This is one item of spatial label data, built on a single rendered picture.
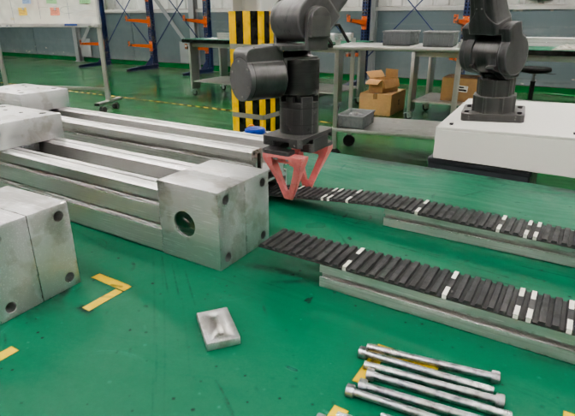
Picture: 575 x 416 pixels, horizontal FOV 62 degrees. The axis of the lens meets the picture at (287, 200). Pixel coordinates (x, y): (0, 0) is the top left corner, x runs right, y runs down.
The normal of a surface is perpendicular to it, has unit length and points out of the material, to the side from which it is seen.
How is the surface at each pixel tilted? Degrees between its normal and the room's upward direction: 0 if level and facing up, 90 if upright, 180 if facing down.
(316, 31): 90
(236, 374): 0
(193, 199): 90
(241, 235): 90
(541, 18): 90
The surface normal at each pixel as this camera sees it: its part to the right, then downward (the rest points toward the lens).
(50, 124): 0.85, 0.18
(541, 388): 0.00, -0.93
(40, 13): -0.21, 0.35
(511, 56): 0.59, 0.29
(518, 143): -0.53, 0.30
